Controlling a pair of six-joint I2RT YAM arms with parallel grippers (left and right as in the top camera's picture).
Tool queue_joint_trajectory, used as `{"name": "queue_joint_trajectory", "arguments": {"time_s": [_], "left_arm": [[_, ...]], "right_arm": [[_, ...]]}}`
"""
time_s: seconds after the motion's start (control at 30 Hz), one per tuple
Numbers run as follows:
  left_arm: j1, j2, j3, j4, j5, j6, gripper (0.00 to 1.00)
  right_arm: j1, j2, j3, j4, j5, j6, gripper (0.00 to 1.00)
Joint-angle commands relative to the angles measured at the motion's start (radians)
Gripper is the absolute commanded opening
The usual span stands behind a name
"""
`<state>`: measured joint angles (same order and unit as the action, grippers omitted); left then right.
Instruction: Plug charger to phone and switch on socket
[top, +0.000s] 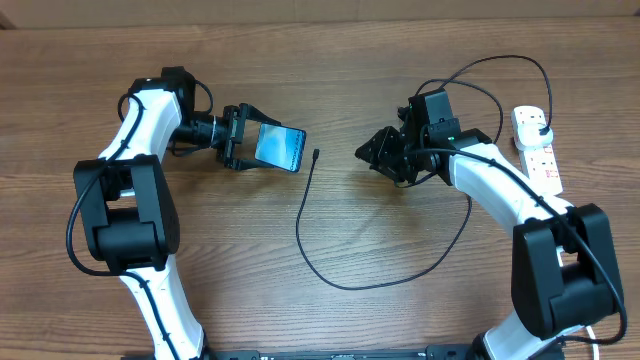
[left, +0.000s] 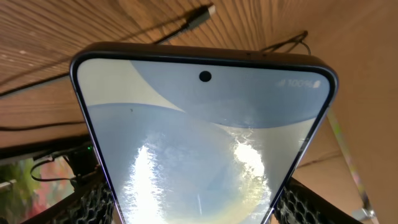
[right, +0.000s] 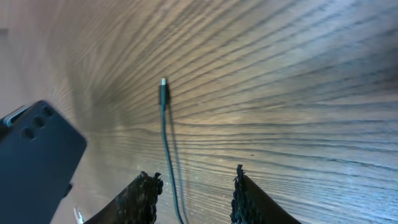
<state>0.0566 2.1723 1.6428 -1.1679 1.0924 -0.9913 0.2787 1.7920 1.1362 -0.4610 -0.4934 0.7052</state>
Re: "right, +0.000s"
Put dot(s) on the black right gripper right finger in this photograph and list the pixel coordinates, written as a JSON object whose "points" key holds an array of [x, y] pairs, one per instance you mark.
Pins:
{"points": [[251, 205]]}

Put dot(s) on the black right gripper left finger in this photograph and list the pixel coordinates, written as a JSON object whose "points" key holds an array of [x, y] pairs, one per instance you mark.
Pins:
{"points": [[136, 204]]}

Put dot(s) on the black smartphone with blue screen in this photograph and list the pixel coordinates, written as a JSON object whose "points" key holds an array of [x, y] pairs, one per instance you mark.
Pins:
{"points": [[40, 152]]}

